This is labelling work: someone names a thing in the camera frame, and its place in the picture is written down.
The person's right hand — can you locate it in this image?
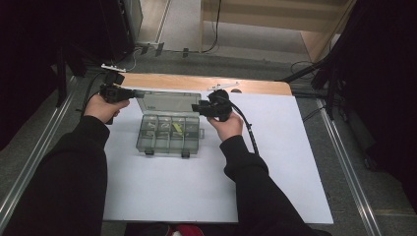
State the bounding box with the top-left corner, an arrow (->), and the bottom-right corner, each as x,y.
207,111 -> 244,143

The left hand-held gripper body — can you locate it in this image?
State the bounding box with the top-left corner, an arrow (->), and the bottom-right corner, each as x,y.
98,63 -> 137,105

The left hand-held gripper black cable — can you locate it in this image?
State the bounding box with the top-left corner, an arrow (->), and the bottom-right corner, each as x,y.
80,72 -> 107,114

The white floor cable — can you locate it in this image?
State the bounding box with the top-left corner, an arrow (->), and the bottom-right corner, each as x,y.
112,48 -> 137,73

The grey transparent compartment box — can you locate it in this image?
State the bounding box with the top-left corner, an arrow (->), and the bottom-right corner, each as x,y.
135,91 -> 206,159

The white table sheet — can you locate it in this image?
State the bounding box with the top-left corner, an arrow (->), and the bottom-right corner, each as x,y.
102,86 -> 334,225

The thin black hanging cable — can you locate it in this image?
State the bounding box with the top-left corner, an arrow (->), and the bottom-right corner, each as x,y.
200,0 -> 222,54

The black floor cable loop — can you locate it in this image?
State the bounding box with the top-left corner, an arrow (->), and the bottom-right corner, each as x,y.
290,60 -> 316,82

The person's left hand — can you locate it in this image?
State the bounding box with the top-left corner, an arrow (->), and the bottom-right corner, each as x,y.
83,93 -> 131,124

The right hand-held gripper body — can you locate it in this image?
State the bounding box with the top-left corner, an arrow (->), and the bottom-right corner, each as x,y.
196,82 -> 240,122

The metal floor rail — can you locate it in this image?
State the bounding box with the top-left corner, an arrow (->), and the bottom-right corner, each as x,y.
316,97 -> 383,236
0,77 -> 78,224

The right hand-held gripper black cable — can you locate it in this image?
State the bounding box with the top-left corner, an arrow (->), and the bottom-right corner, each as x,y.
225,97 -> 260,155

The person's red garment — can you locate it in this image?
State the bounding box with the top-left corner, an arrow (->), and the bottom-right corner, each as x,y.
171,224 -> 205,236

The light wooden furniture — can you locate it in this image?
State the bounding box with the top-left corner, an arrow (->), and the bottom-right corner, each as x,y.
200,0 -> 357,63

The grey cabinet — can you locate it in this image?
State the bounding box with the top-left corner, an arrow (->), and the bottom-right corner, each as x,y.
122,0 -> 144,43

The hand-held gripper black cable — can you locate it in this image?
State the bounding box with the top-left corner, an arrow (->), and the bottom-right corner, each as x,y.
225,97 -> 260,155
80,72 -> 107,114

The black curtain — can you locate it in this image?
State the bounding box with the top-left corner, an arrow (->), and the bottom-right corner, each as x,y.
0,0 -> 109,151
328,0 -> 417,210

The black metal stand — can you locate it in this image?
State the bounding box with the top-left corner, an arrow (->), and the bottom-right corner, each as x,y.
276,55 -> 348,121
55,42 -> 116,107

